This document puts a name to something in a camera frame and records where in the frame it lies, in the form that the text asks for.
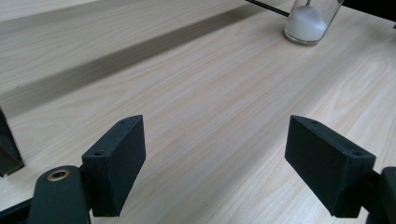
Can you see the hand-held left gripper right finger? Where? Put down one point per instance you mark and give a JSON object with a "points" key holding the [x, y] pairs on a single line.
{"points": [[327, 165]]}

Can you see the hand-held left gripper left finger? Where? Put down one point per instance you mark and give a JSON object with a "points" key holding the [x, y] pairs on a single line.
{"points": [[115, 168]]}

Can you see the glass of white powder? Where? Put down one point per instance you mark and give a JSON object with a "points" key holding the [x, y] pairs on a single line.
{"points": [[306, 23]]}

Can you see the dark box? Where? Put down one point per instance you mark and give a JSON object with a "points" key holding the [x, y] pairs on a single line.
{"points": [[7, 149]]}

